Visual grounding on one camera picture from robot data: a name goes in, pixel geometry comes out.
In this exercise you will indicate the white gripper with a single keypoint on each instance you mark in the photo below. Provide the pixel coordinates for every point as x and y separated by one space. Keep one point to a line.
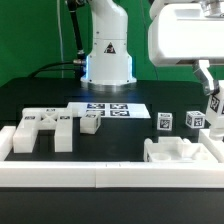
180 34

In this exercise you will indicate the white chair seat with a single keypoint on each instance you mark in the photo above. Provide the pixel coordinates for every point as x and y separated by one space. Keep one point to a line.
176 150

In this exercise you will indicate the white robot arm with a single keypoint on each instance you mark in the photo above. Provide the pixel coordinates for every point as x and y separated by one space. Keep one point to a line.
109 65

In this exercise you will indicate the white tagged cube right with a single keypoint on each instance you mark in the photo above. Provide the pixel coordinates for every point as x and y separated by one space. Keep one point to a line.
195 119

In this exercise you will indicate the white tagged cube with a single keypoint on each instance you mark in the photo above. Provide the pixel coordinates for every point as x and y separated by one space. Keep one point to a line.
195 119
164 121

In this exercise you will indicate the white tagged cube left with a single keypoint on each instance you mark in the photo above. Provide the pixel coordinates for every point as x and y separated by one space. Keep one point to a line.
164 121

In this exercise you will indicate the white marker sheet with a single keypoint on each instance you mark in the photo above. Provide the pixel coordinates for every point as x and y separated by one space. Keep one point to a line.
112 110

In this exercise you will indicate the white U-shaped barrier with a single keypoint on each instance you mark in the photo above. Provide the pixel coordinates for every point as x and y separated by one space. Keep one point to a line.
159 170

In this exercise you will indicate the white chair back frame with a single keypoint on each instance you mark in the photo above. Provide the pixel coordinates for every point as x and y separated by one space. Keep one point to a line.
58 120

